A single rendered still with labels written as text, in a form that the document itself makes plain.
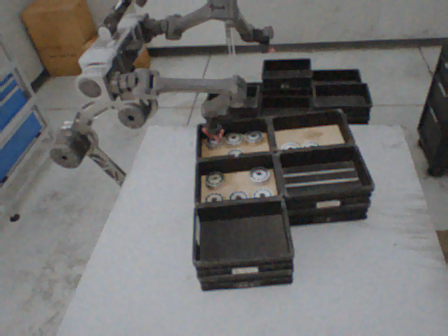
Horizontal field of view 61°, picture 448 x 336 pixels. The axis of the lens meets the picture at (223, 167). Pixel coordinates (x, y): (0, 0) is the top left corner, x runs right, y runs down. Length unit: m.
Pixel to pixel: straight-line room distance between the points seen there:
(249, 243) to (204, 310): 0.33
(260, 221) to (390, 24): 3.48
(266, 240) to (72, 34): 3.74
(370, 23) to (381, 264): 3.38
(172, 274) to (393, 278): 0.95
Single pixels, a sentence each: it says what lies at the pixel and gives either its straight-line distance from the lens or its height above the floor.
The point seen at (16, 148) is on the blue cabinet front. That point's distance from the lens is 3.45.
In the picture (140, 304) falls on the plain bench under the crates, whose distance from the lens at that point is 1.75.
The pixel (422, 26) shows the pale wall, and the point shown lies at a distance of 4.90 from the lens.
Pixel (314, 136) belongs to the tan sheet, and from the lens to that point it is 2.14.
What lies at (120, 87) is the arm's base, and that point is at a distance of 1.54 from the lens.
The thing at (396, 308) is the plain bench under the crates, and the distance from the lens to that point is 1.72.
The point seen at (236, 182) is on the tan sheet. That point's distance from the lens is 1.89.
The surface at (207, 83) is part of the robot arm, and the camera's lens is 1.49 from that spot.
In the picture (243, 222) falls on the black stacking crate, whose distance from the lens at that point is 1.72.
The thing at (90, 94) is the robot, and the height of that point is 1.43.
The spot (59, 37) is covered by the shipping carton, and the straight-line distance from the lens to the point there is 4.93.
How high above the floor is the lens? 2.19
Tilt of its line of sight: 43 degrees down
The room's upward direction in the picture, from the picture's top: 9 degrees counter-clockwise
